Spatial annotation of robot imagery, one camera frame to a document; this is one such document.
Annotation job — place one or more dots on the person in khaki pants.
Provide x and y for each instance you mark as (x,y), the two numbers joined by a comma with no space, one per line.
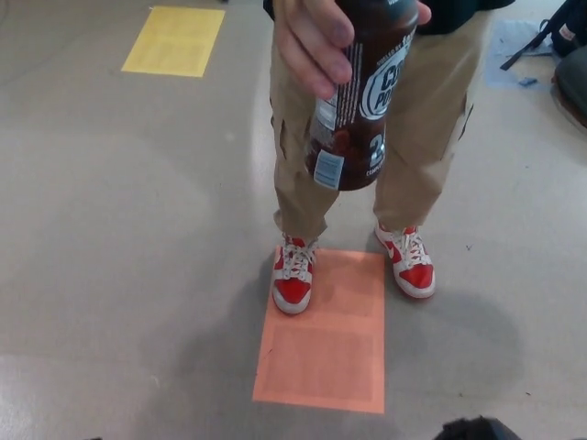
(426,137)

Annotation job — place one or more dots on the yellow paper sheet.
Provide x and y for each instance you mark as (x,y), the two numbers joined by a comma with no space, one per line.
(174,41)

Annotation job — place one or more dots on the dark grey rounded bag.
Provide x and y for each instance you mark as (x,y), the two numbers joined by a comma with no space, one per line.
(573,82)

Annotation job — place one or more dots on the person's bare hand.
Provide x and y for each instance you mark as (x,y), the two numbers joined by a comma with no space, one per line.
(312,46)

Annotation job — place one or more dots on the person's left red white sneaker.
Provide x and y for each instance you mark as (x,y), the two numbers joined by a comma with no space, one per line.
(413,270)

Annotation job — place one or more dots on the blue paper sheet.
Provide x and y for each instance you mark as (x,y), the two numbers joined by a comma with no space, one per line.
(509,46)

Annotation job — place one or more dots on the person's red white sneaker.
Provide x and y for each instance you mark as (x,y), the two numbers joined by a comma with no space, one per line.
(413,270)
(293,284)

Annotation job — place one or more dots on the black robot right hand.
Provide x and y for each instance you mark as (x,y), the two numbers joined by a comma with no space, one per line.
(472,428)

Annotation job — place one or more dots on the brown protein shake bottle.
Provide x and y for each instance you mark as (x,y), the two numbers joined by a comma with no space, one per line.
(367,69)

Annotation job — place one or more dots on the person's black shirt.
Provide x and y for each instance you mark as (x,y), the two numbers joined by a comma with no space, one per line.
(458,14)

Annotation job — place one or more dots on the person's right red white sneaker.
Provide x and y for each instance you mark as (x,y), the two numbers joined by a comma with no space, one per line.
(293,284)

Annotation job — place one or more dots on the small blue paper scrap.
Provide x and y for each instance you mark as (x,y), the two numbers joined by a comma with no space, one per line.
(527,82)

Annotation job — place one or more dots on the orange paper sheet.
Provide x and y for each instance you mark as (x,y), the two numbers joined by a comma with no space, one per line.
(321,357)

